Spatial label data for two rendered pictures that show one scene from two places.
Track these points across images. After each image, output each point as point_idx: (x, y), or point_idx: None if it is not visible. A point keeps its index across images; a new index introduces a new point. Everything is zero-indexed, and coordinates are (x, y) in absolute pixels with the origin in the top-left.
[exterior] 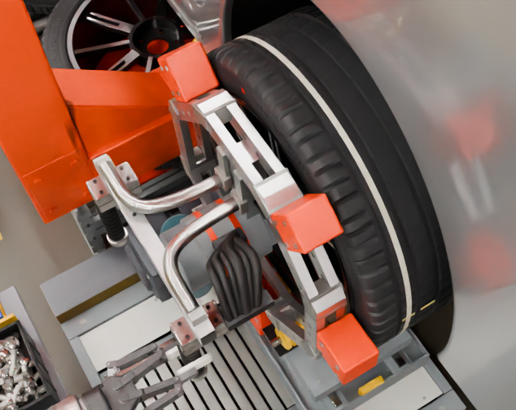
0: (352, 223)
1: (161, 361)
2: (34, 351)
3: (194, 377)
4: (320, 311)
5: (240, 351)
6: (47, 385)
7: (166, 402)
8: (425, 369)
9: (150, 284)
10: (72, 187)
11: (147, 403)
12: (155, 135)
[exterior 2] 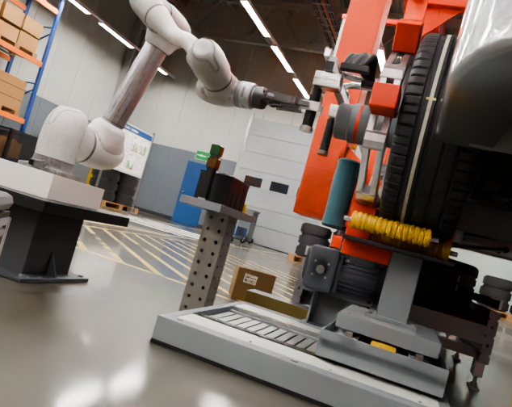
0: (428, 36)
1: (298, 110)
2: (241, 193)
3: (305, 105)
4: (386, 67)
5: (315, 345)
6: (235, 178)
7: (286, 95)
8: (438, 403)
9: (307, 259)
10: (318, 195)
11: (241, 319)
12: None
